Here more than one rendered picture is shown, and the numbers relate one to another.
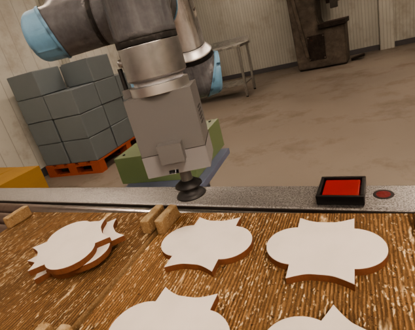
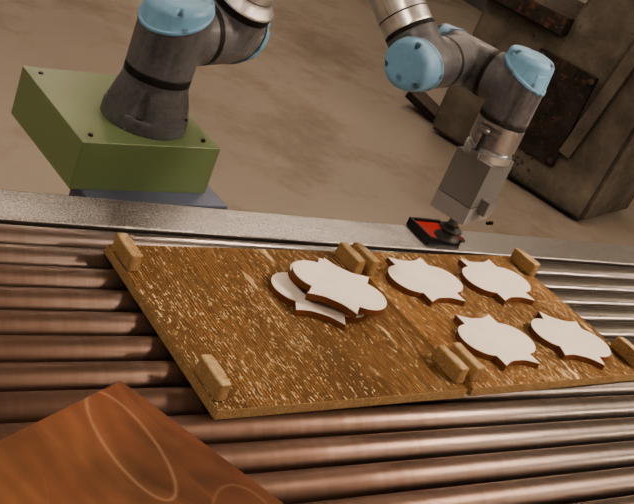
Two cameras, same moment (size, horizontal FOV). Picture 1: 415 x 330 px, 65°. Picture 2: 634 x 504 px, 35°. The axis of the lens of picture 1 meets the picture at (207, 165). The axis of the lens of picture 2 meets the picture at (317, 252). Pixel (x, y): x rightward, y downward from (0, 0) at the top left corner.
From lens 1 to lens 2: 1.57 m
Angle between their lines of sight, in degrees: 65
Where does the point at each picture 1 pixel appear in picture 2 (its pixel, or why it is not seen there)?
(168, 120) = (495, 183)
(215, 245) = (440, 282)
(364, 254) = (520, 283)
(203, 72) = (258, 37)
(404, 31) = not seen: outside the picture
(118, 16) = (527, 113)
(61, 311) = (407, 344)
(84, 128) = not seen: outside the picture
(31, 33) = (432, 74)
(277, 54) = not seen: outside the picture
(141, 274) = (414, 310)
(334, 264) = (515, 290)
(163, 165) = (473, 215)
